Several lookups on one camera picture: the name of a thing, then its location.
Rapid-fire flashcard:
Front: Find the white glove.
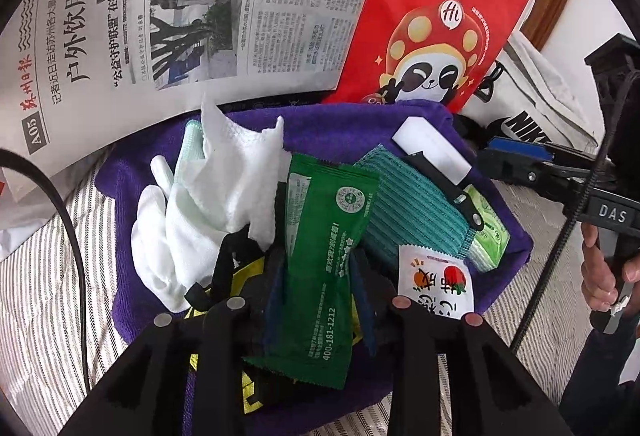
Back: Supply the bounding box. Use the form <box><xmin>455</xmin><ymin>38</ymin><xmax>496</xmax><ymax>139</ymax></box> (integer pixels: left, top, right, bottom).
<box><xmin>131</xmin><ymin>155</ymin><xmax>201</xmax><ymax>312</ymax></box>

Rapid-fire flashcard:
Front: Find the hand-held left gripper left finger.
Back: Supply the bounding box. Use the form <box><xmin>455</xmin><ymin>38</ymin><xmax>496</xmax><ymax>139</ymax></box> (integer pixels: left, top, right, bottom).
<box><xmin>60</xmin><ymin>261</ymin><xmax>288</xmax><ymax>436</ymax></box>

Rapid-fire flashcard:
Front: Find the white sponge block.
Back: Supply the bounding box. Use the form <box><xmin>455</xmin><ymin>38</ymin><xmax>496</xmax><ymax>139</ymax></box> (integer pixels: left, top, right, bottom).
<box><xmin>392</xmin><ymin>117</ymin><xmax>473</xmax><ymax>184</ymax></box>

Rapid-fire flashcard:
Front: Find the white waist bag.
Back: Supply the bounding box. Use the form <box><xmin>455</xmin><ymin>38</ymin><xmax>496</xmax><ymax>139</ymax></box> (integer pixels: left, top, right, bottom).
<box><xmin>457</xmin><ymin>31</ymin><xmax>601</xmax><ymax>152</ymax></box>

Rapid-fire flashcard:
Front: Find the folded newspaper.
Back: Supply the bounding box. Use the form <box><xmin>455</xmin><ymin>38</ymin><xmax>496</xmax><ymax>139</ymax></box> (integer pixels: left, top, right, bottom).
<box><xmin>0</xmin><ymin>0</ymin><xmax>391</xmax><ymax>202</ymax></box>

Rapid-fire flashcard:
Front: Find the red paper bag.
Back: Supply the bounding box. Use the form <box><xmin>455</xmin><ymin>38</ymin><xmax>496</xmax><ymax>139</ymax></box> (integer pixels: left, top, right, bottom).
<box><xmin>322</xmin><ymin>0</ymin><xmax>537</xmax><ymax>113</ymax></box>

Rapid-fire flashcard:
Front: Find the teal striped cloth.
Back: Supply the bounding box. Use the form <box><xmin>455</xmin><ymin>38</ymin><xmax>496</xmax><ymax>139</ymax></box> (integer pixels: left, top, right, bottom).
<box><xmin>355</xmin><ymin>145</ymin><xmax>476</xmax><ymax>259</ymax></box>

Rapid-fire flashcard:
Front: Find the light green glove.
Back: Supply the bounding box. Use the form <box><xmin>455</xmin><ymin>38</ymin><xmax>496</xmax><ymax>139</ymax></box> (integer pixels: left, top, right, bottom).
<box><xmin>167</xmin><ymin>120</ymin><xmax>236</xmax><ymax>287</ymax></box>

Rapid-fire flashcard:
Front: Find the yellow and black pouch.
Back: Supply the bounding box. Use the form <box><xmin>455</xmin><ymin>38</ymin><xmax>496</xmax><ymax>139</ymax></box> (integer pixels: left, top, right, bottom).
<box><xmin>184</xmin><ymin>231</ymin><xmax>363</xmax><ymax>417</ymax></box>

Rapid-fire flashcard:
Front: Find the striped bed sheet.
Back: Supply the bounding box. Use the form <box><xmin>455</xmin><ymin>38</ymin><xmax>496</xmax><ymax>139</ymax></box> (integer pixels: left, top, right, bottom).
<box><xmin>0</xmin><ymin>151</ymin><xmax>601</xmax><ymax>436</ymax></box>

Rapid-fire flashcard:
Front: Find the white textured cloth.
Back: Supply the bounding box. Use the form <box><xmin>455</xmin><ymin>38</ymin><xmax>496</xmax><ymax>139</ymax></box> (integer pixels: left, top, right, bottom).
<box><xmin>197</xmin><ymin>92</ymin><xmax>293</xmax><ymax>253</ymax></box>

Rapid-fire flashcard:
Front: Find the black braided cable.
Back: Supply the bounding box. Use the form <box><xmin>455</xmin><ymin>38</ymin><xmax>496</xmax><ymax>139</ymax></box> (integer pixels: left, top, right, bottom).
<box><xmin>515</xmin><ymin>68</ymin><xmax>640</xmax><ymax>349</ymax></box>

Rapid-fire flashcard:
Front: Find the purple towel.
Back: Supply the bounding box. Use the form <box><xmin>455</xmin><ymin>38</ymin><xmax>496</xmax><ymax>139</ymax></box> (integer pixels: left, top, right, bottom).
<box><xmin>97</xmin><ymin>100</ymin><xmax>532</xmax><ymax>436</ymax></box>

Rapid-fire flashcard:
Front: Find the person's right forearm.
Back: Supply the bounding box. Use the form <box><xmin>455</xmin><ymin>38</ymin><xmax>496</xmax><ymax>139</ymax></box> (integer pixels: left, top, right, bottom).
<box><xmin>560</xmin><ymin>316</ymin><xmax>640</xmax><ymax>436</ymax></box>

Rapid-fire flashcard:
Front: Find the white plastic bag orange logo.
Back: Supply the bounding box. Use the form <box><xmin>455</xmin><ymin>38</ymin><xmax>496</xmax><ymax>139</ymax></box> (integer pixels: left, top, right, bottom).
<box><xmin>0</xmin><ymin>166</ymin><xmax>66</xmax><ymax>262</ymax></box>

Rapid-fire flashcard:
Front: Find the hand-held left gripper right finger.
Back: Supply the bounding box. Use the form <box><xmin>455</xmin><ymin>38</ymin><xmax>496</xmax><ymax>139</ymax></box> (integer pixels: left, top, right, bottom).
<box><xmin>350</xmin><ymin>248</ymin><xmax>576</xmax><ymax>436</ymax></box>

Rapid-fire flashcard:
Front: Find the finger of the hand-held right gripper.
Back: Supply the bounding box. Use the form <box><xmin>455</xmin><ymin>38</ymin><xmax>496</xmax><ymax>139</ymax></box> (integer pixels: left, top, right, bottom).
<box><xmin>475</xmin><ymin>136</ymin><xmax>591</xmax><ymax>199</ymax></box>

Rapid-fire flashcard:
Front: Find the light green tissue packet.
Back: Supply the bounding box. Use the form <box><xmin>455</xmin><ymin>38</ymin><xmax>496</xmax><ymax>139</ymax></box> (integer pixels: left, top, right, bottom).
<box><xmin>462</xmin><ymin>185</ymin><xmax>511</xmax><ymax>273</ymax></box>

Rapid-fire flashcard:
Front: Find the green wipes packet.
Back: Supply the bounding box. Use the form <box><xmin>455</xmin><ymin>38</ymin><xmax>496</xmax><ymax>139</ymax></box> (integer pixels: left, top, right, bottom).
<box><xmin>242</xmin><ymin>153</ymin><xmax>381</xmax><ymax>389</ymax></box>

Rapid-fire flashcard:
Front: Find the white strawberry print packet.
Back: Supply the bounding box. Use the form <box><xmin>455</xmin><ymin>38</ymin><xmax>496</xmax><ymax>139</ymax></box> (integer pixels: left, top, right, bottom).
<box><xmin>397</xmin><ymin>243</ymin><xmax>476</xmax><ymax>319</ymax></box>

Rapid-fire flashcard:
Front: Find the person's right hand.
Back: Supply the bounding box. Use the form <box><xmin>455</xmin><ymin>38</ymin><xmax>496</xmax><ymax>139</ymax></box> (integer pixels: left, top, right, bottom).
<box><xmin>580</xmin><ymin>221</ymin><xmax>640</xmax><ymax>314</ymax></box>

